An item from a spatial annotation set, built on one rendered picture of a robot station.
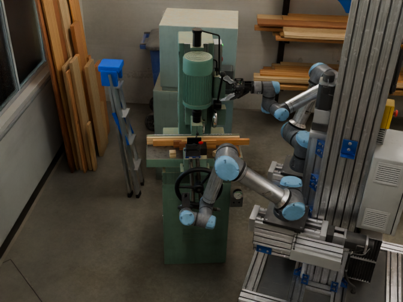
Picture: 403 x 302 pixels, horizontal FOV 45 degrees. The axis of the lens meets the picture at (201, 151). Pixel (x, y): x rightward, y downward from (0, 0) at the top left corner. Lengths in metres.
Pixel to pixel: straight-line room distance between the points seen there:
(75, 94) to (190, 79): 1.56
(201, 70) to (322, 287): 1.54
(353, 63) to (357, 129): 0.35
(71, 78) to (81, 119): 0.38
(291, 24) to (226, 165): 2.64
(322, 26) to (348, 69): 2.35
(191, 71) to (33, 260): 1.82
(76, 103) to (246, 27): 1.99
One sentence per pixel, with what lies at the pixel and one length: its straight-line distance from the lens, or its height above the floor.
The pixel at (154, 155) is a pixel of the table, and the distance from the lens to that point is 3.04.
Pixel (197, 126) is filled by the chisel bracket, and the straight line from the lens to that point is 3.02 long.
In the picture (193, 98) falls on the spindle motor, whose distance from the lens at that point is 2.90.
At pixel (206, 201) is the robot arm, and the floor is 0.90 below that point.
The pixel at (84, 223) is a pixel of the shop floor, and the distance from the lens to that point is 3.98.
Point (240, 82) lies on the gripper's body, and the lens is 2.85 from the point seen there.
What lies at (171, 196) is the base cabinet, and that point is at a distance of 3.17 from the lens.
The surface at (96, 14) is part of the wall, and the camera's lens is 5.37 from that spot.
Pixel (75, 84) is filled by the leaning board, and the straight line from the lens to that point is 4.16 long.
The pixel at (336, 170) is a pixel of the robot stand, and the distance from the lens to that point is 2.72.
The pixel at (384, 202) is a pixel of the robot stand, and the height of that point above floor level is 0.97.
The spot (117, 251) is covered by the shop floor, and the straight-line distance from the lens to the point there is 3.70.
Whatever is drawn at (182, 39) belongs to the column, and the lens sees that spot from 3.10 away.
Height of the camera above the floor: 2.55
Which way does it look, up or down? 32 degrees down
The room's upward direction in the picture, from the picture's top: 2 degrees clockwise
